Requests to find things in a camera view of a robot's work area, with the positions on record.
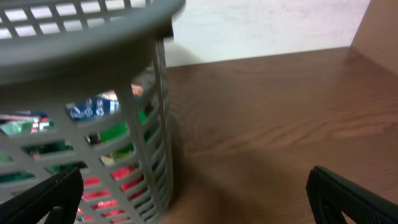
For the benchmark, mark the tissue pack multipack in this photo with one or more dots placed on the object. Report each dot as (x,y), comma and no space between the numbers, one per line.
(94,107)

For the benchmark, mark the green coffee bag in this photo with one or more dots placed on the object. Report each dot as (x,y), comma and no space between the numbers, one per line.
(33,149)

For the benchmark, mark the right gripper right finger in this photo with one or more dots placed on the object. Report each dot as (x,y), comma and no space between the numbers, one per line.
(333,197)

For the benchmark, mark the green lid jar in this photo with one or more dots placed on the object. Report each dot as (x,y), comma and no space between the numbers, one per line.
(120,130)

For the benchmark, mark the grey plastic basket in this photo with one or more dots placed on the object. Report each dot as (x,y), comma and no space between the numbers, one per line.
(58,52)

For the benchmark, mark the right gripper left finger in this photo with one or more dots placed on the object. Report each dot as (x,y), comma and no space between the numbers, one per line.
(55,199)

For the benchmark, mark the orange pasta package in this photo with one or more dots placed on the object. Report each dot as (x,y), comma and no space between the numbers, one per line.
(108,196)

